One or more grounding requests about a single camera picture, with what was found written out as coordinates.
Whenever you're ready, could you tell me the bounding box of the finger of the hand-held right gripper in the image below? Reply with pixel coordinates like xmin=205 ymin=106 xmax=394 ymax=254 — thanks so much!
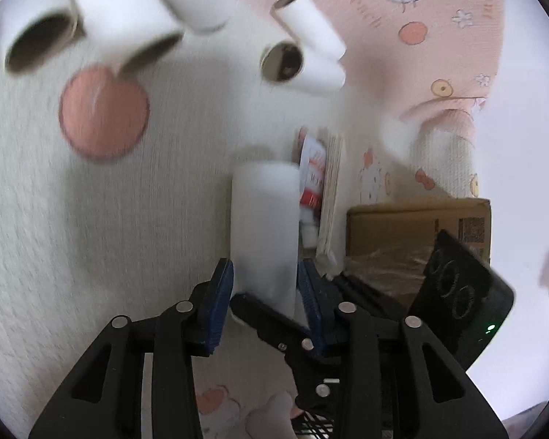
xmin=230 ymin=293 xmax=344 ymax=405
xmin=336 ymin=273 xmax=422 ymax=320

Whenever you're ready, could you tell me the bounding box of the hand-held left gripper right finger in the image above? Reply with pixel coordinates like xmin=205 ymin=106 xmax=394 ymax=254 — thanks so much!
xmin=297 ymin=258 xmax=508 ymax=439

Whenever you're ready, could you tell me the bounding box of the brown cardboard box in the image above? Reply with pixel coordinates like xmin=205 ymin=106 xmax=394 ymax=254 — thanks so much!
xmin=345 ymin=198 xmax=492 ymax=312

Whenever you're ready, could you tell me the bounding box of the red and white card packet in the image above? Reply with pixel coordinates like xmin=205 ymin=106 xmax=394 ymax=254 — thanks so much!
xmin=297 ymin=130 xmax=328 ymax=248

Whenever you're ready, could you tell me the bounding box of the flat white box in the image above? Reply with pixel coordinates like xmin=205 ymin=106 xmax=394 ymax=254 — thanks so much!
xmin=315 ymin=132 xmax=346 ymax=277

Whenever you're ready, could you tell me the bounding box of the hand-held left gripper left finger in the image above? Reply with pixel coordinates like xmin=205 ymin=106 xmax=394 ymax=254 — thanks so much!
xmin=29 ymin=258 xmax=235 ymax=439

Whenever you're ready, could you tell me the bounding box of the pile of white tubes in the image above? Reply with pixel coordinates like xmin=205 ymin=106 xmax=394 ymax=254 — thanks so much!
xmin=0 ymin=0 xmax=347 ymax=97

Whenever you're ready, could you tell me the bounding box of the white cardboard tube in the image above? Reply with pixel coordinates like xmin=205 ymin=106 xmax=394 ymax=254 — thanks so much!
xmin=230 ymin=160 xmax=301 ymax=330

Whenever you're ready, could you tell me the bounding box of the pink and cream printed blanket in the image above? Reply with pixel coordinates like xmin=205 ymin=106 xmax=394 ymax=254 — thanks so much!
xmin=0 ymin=0 xmax=549 ymax=439

